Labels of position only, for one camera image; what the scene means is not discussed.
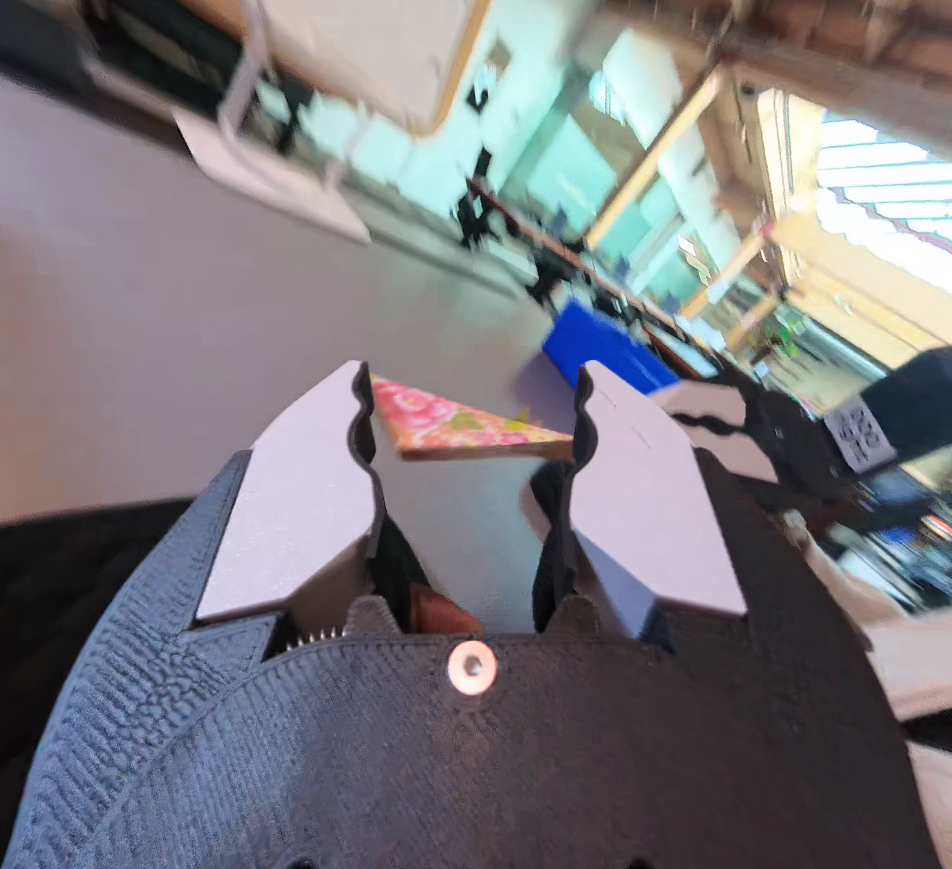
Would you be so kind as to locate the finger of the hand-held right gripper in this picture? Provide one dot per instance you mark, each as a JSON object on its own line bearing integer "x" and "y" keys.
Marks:
{"x": 706, "y": 399}
{"x": 736, "y": 456}

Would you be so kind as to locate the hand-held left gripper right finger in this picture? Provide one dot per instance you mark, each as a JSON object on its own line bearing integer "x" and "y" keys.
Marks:
{"x": 647, "y": 512}

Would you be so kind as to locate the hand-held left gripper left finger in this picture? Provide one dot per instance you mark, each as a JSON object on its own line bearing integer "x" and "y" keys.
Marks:
{"x": 297, "y": 497}

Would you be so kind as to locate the blue plastic bin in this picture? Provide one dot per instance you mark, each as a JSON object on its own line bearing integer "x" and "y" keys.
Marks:
{"x": 595, "y": 345}

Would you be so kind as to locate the floral paper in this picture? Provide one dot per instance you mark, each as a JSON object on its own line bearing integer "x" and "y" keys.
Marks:
{"x": 446, "y": 423}

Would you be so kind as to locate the wooden office desk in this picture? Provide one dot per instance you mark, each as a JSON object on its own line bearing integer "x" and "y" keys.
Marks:
{"x": 535, "y": 237}

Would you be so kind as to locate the dark cloth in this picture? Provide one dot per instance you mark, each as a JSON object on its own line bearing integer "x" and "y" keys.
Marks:
{"x": 67, "y": 623}

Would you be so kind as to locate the black office chair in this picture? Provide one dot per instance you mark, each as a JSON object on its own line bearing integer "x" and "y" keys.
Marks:
{"x": 476, "y": 207}

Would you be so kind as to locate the clear acrylic document stand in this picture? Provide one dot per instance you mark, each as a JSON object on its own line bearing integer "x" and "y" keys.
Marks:
{"x": 282, "y": 177}

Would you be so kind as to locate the printed instruction sheet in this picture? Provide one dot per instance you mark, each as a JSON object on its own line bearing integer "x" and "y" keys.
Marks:
{"x": 357, "y": 29}

